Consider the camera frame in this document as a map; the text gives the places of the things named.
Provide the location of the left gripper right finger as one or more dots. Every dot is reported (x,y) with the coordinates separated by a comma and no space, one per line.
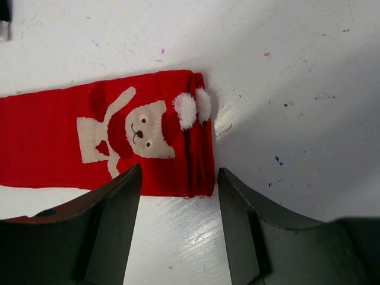
(267,243)

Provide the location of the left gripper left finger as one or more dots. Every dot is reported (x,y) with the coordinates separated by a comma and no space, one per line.
(83,241)

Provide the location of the red Christmas sock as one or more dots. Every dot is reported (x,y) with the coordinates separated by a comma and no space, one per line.
(86,135)

